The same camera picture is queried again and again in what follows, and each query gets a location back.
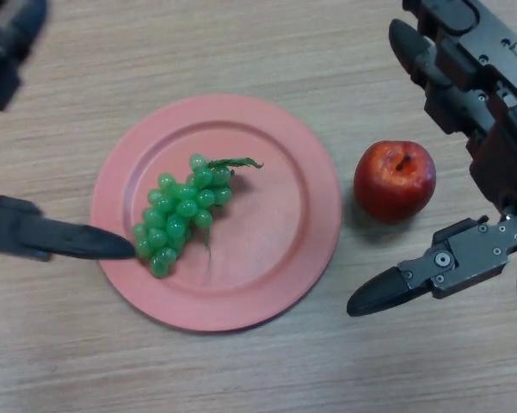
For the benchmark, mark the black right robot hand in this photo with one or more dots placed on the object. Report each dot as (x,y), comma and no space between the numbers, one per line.
(503,150)

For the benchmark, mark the green grape bunch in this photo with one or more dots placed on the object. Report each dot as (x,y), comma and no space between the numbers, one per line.
(176,215)

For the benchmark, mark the red apple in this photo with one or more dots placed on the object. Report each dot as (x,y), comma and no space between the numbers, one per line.
(391,189)

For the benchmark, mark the pink round plate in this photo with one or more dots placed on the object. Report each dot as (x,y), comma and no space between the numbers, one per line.
(275,223)

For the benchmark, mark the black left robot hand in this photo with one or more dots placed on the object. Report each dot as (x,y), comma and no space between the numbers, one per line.
(69,241)

